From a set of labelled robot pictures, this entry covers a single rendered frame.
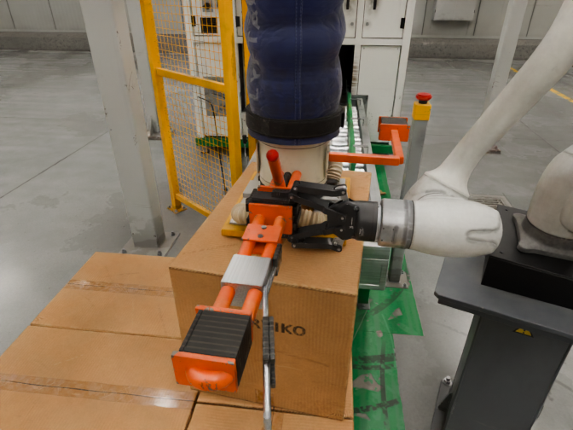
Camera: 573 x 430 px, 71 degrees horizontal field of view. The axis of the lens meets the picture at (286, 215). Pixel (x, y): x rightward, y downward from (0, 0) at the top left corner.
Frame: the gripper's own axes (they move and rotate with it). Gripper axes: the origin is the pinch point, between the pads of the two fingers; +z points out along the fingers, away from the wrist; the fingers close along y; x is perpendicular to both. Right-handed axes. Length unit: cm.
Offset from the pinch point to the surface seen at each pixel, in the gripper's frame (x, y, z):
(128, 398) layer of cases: -7, 54, 37
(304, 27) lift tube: 17.6, -30.9, -4.0
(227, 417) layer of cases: -8, 54, 10
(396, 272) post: 120, 101, -46
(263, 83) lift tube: 18.3, -20.3, 4.4
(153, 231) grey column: 129, 94, 101
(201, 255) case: 2.9, 13.9, 16.1
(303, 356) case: -3.9, 33.5, -7.9
